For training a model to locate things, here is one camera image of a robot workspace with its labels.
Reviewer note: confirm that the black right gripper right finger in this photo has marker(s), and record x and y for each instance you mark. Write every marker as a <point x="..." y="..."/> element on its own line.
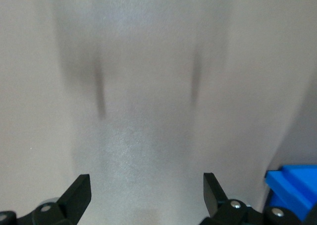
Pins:
<point x="223" y="207"/>

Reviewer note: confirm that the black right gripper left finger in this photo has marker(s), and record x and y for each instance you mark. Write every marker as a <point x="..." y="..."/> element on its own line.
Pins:
<point x="71" y="202"/>

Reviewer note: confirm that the blue plastic storage bin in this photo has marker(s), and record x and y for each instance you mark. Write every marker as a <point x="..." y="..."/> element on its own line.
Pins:
<point x="294" y="187"/>

